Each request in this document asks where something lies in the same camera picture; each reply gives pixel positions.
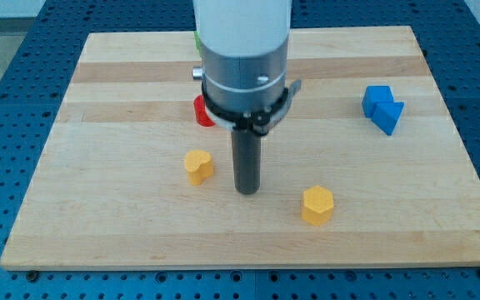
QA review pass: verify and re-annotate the yellow heart block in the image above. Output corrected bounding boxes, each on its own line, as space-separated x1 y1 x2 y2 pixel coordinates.
184 150 214 185

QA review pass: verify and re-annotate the wooden board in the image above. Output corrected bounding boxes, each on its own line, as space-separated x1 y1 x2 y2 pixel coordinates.
0 26 480 271

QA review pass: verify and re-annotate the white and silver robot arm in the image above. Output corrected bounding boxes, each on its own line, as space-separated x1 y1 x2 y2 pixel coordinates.
192 0 301 136

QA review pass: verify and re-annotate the yellow hexagon block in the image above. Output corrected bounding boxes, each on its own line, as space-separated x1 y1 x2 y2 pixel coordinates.
301 185 334 226

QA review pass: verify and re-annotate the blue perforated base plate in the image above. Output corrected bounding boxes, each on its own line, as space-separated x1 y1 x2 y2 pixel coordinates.
0 1 480 299

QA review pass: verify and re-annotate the red circle block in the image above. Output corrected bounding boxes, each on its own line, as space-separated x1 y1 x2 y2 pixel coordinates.
192 94 215 127

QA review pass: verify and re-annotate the blue triangle block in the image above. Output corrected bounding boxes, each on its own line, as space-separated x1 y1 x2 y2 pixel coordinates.
371 102 404 136

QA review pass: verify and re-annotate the green block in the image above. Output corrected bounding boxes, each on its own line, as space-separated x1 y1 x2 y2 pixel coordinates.
193 31 202 57

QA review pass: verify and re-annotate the blue cube block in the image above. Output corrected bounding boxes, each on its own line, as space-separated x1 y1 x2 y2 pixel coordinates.
362 85 394 118

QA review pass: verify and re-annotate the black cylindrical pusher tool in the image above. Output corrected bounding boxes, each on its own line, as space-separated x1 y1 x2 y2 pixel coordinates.
231 131 261 195

